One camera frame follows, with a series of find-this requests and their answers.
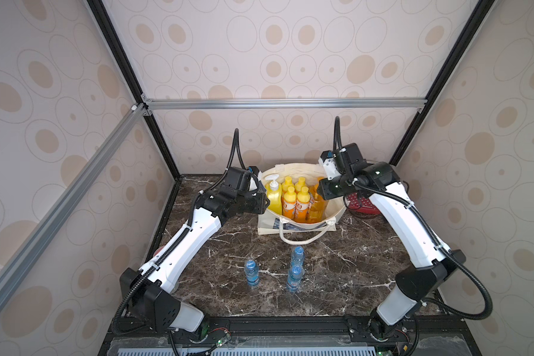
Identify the silver horizontal frame bar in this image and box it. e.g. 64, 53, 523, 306
145, 97, 427, 111

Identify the orange dish soap pump bottle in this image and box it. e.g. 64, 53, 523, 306
306, 177, 328, 223

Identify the silver diagonal frame bar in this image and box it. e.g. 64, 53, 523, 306
0, 103, 147, 312

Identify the black frame post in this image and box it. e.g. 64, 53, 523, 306
390, 0, 495, 166
86, 0, 182, 180

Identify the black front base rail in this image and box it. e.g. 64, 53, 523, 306
99, 315, 481, 355

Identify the blue cap water bottle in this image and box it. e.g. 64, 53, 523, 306
291, 246, 305, 267
244, 260, 260, 287
287, 265, 303, 292

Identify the blue cap water bottle rear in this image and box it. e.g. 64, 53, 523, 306
291, 246, 305, 267

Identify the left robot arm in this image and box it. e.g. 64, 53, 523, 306
111, 131, 269, 335

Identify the red white toaster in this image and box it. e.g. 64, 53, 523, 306
343, 193, 381, 216

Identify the yellow dish soap pump bottle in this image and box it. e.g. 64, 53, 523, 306
265, 174, 283, 215

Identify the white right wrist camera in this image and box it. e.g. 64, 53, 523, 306
318, 151, 341, 180

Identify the black left frame post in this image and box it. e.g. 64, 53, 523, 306
86, 0, 182, 180

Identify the black right frame post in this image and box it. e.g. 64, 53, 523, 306
390, 0, 495, 166

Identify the yellow cap juice bottle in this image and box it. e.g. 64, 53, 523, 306
282, 185, 298, 220
281, 176, 295, 193
295, 186, 311, 223
295, 177, 306, 193

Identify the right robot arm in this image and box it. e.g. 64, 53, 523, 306
317, 118, 493, 341

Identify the blue cap water bottle left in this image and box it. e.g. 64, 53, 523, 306
244, 260, 260, 287

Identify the blue cap water bottle front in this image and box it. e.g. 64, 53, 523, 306
287, 265, 303, 292

